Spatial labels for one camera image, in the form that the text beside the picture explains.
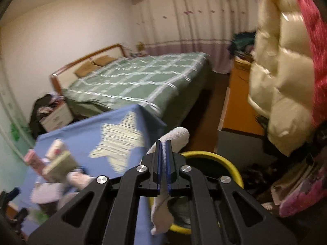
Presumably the wooden-top dresser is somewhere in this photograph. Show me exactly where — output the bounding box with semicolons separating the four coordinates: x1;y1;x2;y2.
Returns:
217;56;266;136

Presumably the red dotted puffer jacket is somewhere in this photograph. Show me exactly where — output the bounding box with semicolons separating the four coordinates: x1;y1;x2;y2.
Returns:
286;0;327;128

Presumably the pink fluffy cloth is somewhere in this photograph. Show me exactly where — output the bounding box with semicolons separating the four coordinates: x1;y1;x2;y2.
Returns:
66;172;95;192

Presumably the white and mauve curtain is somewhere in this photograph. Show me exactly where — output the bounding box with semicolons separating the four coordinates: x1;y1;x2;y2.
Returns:
126;0;258;73

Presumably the lavender soft item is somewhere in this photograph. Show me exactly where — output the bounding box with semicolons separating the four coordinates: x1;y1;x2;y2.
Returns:
31;182;67;204

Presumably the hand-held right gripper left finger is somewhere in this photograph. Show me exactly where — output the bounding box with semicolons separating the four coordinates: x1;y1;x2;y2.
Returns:
27;140;164;245

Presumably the white and pink carton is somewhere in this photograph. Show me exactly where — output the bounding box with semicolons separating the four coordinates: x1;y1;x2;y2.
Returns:
45;139;67;159

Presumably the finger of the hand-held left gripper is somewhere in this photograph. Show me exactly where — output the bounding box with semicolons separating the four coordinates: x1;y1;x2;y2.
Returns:
4;187;20;203

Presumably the pink floral bag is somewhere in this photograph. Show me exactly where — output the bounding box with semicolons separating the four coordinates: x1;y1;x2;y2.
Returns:
278;181;321;218

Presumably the wooden headboard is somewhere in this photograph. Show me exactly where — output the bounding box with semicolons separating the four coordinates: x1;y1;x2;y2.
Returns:
50;43;127;95

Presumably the brown pillow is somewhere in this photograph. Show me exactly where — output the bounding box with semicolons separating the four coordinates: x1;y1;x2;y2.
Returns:
74;62;101;77
93;55;118;66

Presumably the blue star-print tablecloth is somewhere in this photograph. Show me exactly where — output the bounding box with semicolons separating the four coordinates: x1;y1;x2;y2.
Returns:
19;104;168;245

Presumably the beige handbag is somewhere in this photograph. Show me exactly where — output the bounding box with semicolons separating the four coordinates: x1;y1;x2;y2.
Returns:
271;168;307;205

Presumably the pile of folded clothes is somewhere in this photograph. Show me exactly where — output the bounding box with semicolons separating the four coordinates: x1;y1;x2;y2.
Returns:
228;31;257;62

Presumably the cream puffer jacket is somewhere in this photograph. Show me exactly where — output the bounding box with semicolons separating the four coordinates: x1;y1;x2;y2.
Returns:
248;0;316;157

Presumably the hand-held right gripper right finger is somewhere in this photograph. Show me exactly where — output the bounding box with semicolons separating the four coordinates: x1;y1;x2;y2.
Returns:
166;140;298;245

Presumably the yellow-rimmed dark waste bin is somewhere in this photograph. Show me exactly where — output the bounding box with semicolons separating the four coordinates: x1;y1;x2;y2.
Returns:
148;151;244;235

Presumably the bed with green plaid cover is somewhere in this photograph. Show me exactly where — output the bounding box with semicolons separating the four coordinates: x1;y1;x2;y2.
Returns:
61;52;212;127

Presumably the white nightstand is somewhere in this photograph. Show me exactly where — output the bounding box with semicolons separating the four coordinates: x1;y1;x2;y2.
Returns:
42;105;73;133

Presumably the white fluffy cloth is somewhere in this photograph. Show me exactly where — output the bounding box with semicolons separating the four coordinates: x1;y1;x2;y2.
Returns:
149;127;190;235

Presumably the dark clothes heap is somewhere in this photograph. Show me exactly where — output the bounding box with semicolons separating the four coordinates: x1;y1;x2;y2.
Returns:
28;94;67;139

